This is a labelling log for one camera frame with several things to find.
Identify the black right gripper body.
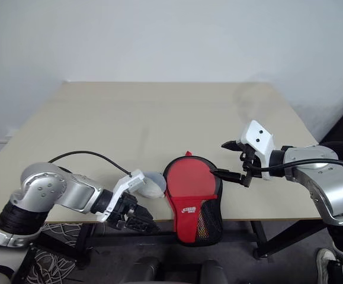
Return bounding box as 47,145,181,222
238,141,262,188

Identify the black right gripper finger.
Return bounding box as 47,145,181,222
220,139,244,153
209,167,248,182

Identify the red table tennis paddle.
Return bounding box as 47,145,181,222
165,158,220,198

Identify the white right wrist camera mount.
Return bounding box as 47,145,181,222
239,120,275,181

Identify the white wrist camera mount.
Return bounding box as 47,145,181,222
239,120,275,181
98,169,147,222

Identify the red black paddle case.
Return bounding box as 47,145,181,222
162,150,225,247

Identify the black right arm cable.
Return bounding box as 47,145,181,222
247,141,343,180

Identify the black white patterned cloth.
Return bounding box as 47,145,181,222
25,221,85,284

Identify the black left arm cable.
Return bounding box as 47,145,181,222
48,150,134,178

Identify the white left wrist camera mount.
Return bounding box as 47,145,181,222
98,169,147,222

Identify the white rounded soft object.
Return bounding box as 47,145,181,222
136,170,166,199

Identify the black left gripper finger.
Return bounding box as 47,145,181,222
123,217,156,235
131,205,155,226

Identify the black metal table frame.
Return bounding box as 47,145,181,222
75,220,279,269

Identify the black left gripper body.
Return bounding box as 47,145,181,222
108,192,139,230

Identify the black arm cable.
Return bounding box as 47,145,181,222
48,150,134,178
247,141,343,180

